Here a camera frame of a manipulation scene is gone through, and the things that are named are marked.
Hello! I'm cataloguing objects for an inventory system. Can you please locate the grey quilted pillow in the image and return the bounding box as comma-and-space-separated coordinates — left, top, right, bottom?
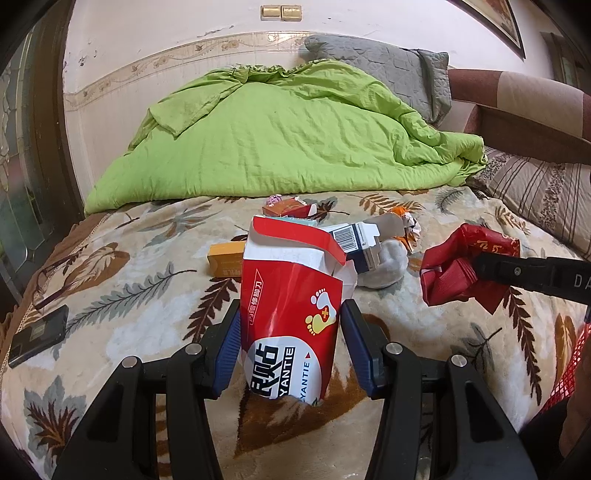
304, 33, 451, 124

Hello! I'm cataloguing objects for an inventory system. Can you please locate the dark picture frame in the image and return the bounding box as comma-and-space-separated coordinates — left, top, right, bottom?
455, 0, 527, 60

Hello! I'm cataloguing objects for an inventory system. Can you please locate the person's dark clothing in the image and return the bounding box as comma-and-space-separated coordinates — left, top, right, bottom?
517, 394, 591, 480

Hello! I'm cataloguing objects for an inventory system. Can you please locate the red plastic basket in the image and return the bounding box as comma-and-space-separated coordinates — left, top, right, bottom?
538, 318, 591, 416

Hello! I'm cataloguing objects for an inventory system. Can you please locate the torn red white carton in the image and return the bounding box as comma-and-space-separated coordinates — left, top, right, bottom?
240, 215, 356, 407

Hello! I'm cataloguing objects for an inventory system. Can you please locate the orange white wrapper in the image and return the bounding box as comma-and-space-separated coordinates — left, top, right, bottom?
390, 207, 422, 254

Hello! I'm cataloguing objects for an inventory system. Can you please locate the wooden glass door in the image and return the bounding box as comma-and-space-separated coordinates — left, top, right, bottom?
0, 0, 86, 287

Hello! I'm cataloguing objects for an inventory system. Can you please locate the leaf print blanket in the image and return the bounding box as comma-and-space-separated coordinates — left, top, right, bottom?
0, 185, 591, 480

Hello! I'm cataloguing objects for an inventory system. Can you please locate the small orange red box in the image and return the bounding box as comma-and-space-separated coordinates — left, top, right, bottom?
262, 196, 319, 220

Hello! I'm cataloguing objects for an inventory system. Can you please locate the red packet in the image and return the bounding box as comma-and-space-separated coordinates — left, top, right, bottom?
419, 223, 522, 311

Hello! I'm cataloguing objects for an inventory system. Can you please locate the brown beige headboard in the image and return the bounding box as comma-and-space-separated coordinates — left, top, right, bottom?
438, 67, 591, 164

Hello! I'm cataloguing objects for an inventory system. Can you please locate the striped beige pillow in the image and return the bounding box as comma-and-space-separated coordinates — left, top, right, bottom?
466, 147, 591, 259

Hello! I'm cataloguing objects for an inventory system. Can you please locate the green quilt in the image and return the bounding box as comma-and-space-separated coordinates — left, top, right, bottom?
84, 62, 489, 215

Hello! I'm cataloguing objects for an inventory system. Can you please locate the blue white carton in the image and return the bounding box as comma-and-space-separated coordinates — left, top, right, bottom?
318, 213, 407, 278

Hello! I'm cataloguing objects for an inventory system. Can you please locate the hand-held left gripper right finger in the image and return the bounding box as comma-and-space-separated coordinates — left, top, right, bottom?
341, 299, 539, 480

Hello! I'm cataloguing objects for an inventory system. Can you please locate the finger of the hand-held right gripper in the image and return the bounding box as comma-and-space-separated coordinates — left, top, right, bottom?
471, 251, 591, 305

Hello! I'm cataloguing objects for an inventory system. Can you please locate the black phone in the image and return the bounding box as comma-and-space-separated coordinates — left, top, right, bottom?
7, 305, 70, 369

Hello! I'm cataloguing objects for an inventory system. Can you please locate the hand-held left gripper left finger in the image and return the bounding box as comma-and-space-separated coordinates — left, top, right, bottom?
51, 299, 243, 480

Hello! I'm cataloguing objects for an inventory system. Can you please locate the gold wall switch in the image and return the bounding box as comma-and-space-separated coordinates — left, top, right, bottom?
260, 4, 302, 21

